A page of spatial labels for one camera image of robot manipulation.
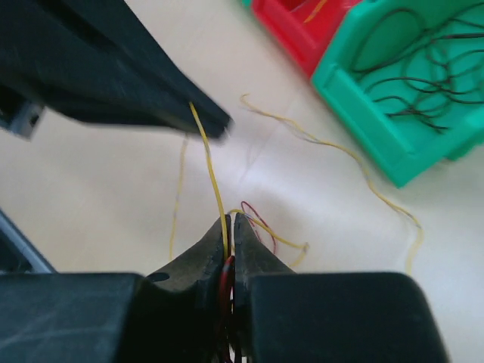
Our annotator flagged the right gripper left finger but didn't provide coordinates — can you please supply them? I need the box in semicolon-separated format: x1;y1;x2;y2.
1;216;222;362

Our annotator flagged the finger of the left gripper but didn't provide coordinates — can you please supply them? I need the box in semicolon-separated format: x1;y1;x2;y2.
1;1;231;139

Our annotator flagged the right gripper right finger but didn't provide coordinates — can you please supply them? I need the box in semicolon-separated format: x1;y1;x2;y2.
234;215;448;362

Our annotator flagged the wire bundle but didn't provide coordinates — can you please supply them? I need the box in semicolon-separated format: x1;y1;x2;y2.
219;200;311;363

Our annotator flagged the yellow wire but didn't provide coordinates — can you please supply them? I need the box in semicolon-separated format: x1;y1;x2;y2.
166;94;426;277

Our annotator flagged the brown wire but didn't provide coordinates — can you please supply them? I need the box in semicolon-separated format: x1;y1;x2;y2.
349;7;484;133

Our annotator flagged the red bin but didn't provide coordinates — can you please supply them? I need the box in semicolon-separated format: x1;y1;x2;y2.
246;0;360;77

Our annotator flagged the right green bin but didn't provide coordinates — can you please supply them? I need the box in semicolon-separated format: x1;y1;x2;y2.
312;1;483;187

